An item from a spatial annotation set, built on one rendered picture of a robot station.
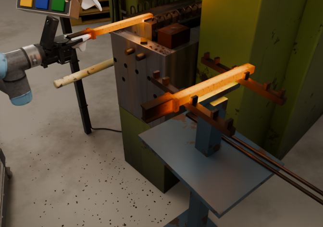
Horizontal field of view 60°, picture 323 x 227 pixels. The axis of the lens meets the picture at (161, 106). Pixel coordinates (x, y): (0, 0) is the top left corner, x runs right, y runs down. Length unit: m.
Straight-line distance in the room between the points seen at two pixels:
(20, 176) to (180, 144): 1.31
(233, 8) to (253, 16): 0.08
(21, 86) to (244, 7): 0.83
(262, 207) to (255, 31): 1.06
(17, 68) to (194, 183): 0.68
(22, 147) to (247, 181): 1.71
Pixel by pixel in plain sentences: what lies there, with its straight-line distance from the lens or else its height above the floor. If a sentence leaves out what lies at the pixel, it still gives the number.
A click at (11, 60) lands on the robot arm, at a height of 1.01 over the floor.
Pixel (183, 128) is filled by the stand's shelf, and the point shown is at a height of 0.75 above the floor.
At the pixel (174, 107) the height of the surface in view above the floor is 1.00.
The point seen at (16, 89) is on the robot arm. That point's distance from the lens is 1.07.
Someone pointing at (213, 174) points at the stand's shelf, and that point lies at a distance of 0.90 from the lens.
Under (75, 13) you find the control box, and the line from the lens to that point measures 1.58.
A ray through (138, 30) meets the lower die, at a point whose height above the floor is 0.94.
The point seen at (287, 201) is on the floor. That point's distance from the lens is 1.89.
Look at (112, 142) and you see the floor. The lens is 2.09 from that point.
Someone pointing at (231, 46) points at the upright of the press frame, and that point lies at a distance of 1.19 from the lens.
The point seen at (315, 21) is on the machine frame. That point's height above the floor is 0.98.
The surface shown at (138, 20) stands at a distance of 1.29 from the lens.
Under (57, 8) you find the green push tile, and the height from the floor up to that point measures 0.99.
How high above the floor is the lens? 1.43
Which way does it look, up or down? 36 degrees down
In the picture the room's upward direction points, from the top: straight up
